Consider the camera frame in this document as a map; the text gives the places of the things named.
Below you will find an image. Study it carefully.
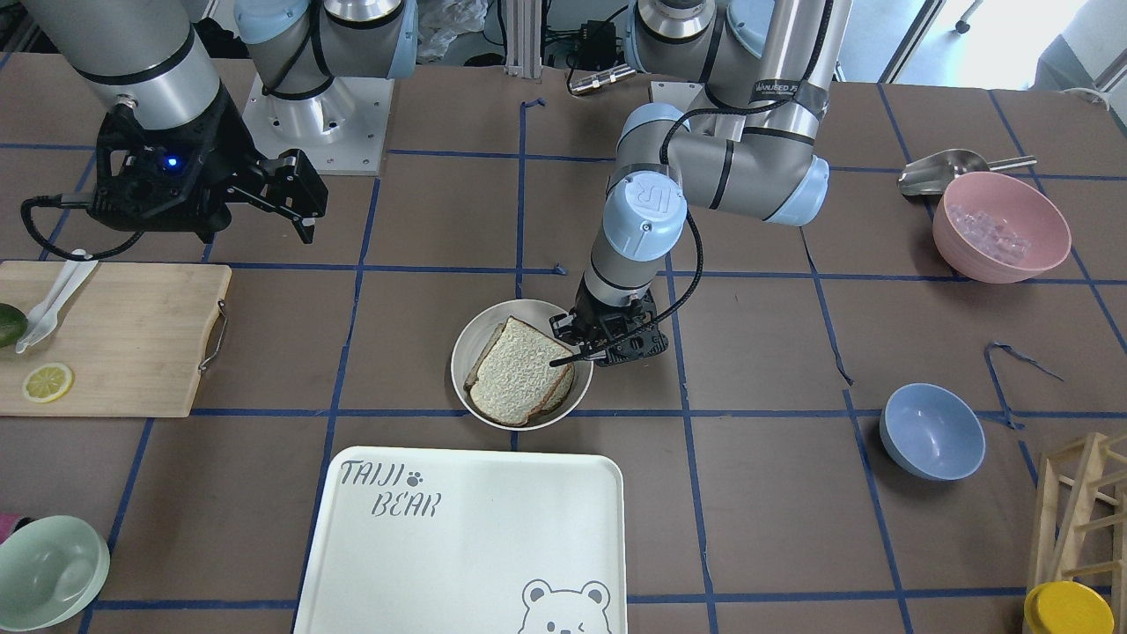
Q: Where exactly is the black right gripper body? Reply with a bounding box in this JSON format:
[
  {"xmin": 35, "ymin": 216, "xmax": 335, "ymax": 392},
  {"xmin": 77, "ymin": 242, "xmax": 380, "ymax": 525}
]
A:
[{"xmin": 88, "ymin": 88, "xmax": 277, "ymax": 242}]

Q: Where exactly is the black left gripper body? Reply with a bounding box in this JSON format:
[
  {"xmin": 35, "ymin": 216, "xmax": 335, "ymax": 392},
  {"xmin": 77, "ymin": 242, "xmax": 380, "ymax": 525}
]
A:
[{"xmin": 560, "ymin": 294, "xmax": 666, "ymax": 366}]

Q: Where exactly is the bread slice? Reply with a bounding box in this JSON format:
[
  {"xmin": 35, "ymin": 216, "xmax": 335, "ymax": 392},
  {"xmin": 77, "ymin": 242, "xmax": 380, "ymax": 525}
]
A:
[
  {"xmin": 465, "ymin": 348, "xmax": 574, "ymax": 428},
  {"xmin": 464, "ymin": 316, "xmax": 575, "ymax": 428}
]

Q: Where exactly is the cream round plate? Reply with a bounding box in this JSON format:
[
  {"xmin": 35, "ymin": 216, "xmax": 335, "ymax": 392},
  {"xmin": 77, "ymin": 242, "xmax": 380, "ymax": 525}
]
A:
[{"xmin": 449, "ymin": 300, "xmax": 594, "ymax": 431}]

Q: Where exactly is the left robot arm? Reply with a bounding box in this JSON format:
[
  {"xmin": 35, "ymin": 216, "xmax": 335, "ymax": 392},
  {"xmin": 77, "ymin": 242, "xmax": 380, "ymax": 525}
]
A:
[{"xmin": 550, "ymin": 1, "xmax": 851, "ymax": 366}]

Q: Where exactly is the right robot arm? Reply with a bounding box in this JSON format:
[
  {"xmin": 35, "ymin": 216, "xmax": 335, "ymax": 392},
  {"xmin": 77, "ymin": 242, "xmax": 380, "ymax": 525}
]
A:
[{"xmin": 19, "ymin": 1, "xmax": 418, "ymax": 262}]

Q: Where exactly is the bread slice under egg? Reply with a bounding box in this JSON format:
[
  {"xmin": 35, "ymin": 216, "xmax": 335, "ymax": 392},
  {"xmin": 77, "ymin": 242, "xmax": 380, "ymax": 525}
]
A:
[{"xmin": 465, "ymin": 348, "xmax": 574, "ymax": 428}]

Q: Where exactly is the wooden cutting board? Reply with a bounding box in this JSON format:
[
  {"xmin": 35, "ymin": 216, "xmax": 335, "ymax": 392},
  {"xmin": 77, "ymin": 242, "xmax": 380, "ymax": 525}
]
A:
[{"xmin": 1, "ymin": 262, "xmax": 232, "ymax": 418}]

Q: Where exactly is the white plastic fork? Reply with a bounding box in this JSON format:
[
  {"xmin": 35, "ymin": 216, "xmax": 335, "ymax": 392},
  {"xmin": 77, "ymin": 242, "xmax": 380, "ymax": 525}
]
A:
[{"xmin": 15, "ymin": 249, "xmax": 89, "ymax": 355}]

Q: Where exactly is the lemon slice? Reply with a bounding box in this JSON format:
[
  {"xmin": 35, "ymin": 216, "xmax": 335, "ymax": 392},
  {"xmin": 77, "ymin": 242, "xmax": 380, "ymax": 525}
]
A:
[{"xmin": 23, "ymin": 364, "xmax": 74, "ymax": 404}]

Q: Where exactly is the cream bear tray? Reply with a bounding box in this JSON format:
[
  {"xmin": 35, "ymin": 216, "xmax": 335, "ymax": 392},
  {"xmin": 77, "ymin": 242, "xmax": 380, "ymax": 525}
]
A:
[{"xmin": 294, "ymin": 446, "xmax": 629, "ymax": 633}]

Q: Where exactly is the blue bowl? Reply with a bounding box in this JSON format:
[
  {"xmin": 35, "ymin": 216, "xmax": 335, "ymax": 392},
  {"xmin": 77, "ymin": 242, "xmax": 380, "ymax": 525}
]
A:
[{"xmin": 879, "ymin": 384, "xmax": 986, "ymax": 482}]

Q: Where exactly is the metal scoop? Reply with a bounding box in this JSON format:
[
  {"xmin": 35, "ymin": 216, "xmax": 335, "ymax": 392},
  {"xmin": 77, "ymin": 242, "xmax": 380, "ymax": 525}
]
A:
[{"xmin": 897, "ymin": 149, "xmax": 1038, "ymax": 197}]

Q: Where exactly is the pink cloth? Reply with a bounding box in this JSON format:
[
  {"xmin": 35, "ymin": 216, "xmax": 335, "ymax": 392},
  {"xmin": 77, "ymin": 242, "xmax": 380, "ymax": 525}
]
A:
[{"xmin": 0, "ymin": 512, "xmax": 33, "ymax": 544}]

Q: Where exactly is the pink bowl with ice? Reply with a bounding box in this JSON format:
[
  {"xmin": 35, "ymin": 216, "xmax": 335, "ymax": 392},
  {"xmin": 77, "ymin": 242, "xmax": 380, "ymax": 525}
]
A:
[{"xmin": 932, "ymin": 172, "xmax": 1073, "ymax": 284}]

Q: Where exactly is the green bowl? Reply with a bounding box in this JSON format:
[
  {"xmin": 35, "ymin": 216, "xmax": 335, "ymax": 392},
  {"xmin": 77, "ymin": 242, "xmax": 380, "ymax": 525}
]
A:
[{"xmin": 1, "ymin": 515, "xmax": 110, "ymax": 631}]

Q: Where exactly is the wooden dish rack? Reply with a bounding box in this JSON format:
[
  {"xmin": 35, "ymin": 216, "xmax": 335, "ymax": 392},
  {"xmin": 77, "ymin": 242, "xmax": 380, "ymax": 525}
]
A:
[{"xmin": 1028, "ymin": 432, "xmax": 1126, "ymax": 618}]

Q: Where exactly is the yellow cup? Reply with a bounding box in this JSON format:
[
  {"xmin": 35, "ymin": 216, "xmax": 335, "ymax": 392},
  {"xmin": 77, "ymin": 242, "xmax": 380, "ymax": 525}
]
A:
[{"xmin": 1023, "ymin": 580, "xmax": 1116, "ymax": 633}]

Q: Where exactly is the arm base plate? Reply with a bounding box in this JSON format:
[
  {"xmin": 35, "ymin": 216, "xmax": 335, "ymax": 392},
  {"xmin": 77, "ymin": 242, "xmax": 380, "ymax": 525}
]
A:
[
  {"xmin": 243, "ymin": 77, "xmax": 397, "ymax": 176},
  {"xmin": 649, "ymin": 80, "xmax": 703, "ymax": 111}
]

